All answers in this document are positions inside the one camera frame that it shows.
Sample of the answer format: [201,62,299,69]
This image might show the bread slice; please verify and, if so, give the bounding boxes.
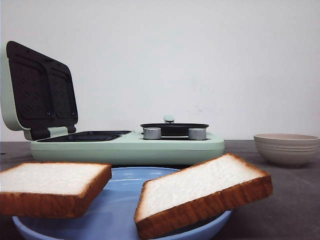
[134,153,273,240]
[0,162,112,218]

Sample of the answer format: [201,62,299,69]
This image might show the green breakfast maker lid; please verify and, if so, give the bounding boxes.
[0,41,78,141]

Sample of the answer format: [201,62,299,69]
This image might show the beige ribbed bowl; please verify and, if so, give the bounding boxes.
[253,133,320,168]

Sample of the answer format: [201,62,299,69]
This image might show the green breakfast maker base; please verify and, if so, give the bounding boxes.
[30,130,225,165]

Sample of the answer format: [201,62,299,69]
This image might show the black round frying pan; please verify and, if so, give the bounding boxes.
[140,115,210,137]

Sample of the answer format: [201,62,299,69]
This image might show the left silver control knob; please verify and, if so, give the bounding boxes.
[143,127,162,140]

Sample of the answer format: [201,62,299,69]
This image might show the silver control knob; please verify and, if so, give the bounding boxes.
[188,128,207,141]
[143,127,162,140]

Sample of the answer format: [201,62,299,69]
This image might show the right silver control knob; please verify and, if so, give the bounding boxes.
[188,128,207,141]

